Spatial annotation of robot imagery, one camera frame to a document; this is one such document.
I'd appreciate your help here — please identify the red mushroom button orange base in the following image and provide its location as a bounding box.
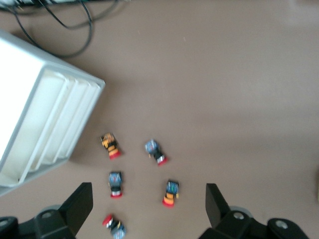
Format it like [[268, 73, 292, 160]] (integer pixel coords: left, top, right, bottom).
[[161, 179, 180, 208], [100, 132, 123, 161]]

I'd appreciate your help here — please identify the white plastic compartment bin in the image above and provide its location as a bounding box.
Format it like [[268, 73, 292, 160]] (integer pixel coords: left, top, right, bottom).
[[0, 28, 106, 197]]

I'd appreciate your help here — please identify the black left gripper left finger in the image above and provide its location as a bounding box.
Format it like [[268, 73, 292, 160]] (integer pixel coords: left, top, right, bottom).
[[0, 183, 94, 239]]

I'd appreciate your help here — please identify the red mushroom button blue base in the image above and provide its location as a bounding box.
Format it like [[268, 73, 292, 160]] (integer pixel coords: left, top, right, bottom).
[[107, 170, 124, 199], [101, 213, 127, 237], [144, 138, 169, 167]]

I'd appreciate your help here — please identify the black floor cable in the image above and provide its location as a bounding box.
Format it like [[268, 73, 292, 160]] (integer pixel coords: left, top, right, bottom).
[[13, 0, 95, 58], [37, 0, 120, 28]]

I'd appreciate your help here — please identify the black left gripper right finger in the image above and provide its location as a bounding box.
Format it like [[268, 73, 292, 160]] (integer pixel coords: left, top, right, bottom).
[[199, 183, 309, 239]]

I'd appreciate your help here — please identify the brown table cover mat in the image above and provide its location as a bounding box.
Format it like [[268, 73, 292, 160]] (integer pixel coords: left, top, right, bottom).
[[0, 0, 319, 239]]

